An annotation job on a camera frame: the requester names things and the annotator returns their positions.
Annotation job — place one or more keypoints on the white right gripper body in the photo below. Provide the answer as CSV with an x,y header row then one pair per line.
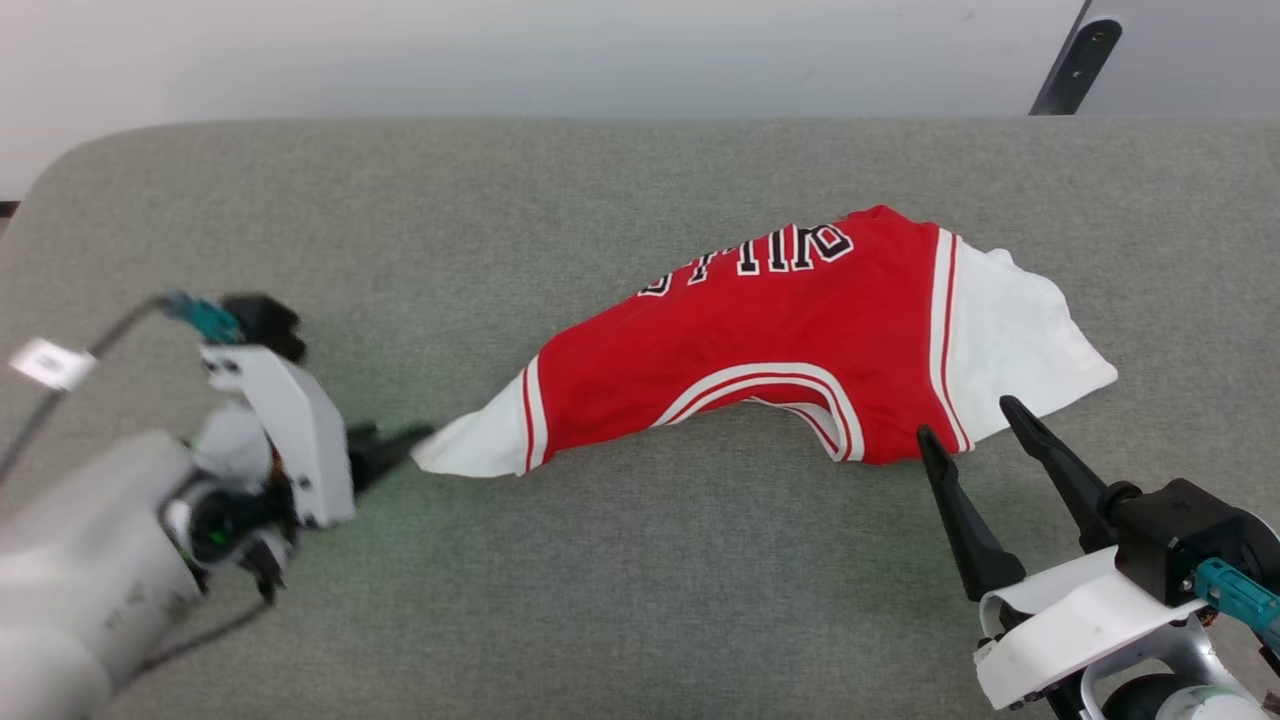
x,y
1070,620

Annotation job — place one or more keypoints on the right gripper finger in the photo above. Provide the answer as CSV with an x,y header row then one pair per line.
x,y
975,540
1065,470

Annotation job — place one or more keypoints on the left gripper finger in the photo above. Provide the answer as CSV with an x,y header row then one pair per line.
x,y
362,436
385,458

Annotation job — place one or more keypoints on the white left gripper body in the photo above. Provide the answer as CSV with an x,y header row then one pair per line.
x,y
300,440

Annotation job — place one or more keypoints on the red and white basketball jersey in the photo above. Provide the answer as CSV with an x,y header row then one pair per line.
x,y
800,340

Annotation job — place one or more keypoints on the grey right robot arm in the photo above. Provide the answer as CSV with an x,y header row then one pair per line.
x,y
1200,690

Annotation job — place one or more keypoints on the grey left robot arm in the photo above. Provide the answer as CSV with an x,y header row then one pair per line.
x,y
80,560

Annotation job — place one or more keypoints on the grey partition panel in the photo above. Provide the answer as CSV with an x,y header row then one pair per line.
x,y
1200,50

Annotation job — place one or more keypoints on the dark panel edge strip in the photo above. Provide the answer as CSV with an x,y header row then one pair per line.
x,y
1084,8

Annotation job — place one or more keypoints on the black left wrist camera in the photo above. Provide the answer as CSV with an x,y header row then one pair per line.
x,y
262,322

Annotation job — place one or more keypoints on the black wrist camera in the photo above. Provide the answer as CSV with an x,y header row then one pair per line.
x,y
262,322
1190,530

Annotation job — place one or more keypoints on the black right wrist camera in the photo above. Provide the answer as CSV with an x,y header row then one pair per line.
x,y
1190,530

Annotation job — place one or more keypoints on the black metal wall bracket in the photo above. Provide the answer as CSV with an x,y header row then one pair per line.
x,y
1082,65

